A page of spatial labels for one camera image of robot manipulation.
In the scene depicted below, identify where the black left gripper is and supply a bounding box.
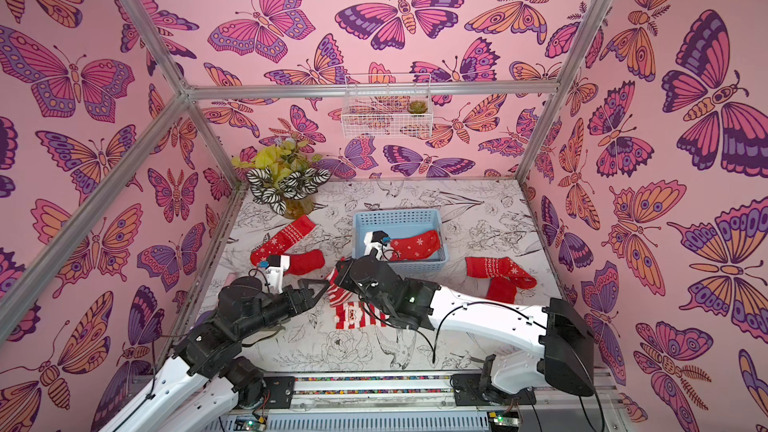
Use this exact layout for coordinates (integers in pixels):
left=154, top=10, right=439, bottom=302
left=237, top=279, right=329, bottom=343

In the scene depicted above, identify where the red santa snowflake sock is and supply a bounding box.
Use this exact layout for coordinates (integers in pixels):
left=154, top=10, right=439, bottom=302
left=389, top=230, right=442, bottom=262

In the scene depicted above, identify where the red snowflake patterned sock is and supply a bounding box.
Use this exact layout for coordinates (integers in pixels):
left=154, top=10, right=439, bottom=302
left=250, top=216, right=326, bottom=276
left=465, top=257, right=538, bottom=304

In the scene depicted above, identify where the light blue plastic basket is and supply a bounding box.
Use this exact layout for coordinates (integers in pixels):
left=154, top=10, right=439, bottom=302
left=352, top=208, right=449, bottom=273

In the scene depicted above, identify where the red white striped santa sock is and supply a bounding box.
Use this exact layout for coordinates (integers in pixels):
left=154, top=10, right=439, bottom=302
left=327, top=268, right=352, bottom=307

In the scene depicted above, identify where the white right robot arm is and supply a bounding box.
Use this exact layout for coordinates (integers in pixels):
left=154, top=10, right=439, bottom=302
left=334, top=255, right=596, bottom=397

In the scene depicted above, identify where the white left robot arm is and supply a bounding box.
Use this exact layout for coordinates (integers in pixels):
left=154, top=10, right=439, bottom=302
left=97, top=277, right=330, bottom=431

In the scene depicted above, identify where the glass vase with plant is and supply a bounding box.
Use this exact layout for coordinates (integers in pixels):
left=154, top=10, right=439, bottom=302
left=231, top=138, right=331, bottom=220

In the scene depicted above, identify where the small green succulent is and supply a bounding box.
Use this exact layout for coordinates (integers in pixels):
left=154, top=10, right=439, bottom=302
left=407, top=100, right=429, bottom=115

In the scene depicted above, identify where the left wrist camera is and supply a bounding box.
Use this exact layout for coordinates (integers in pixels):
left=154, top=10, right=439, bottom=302
left=257, top=255, right=290, bottom=294

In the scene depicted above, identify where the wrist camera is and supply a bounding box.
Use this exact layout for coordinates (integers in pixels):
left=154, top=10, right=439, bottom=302
left=363, top=231, right=392, bottom=261
left=257, top=255, right=290, bottom=294

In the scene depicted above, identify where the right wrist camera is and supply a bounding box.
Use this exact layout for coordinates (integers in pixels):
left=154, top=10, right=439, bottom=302
left=363, top=231, right=392, bottom=261

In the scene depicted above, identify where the white wire wall basket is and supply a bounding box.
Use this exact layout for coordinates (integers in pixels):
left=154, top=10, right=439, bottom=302
left=339, top=72, right=434, bottom=140

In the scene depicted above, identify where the aluminium frame profile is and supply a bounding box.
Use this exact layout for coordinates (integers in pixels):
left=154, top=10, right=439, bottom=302
left=0, top=0, right=637, bottom=349

